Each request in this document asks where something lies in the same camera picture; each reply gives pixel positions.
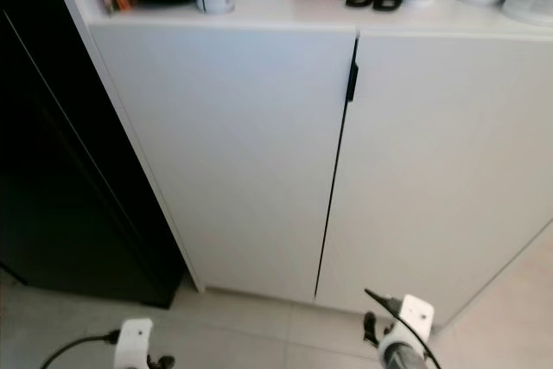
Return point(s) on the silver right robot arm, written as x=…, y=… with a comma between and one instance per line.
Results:
x=402, y=358

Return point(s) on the white two-door cabinet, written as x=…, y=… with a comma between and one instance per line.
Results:
x=225, y=144

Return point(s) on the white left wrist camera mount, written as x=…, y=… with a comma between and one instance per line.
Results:
x=136, y=343

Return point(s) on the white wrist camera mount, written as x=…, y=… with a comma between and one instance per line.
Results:
x=136, y=343
x=415, y=310

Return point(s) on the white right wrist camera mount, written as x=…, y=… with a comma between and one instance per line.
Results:
x=415, y=310

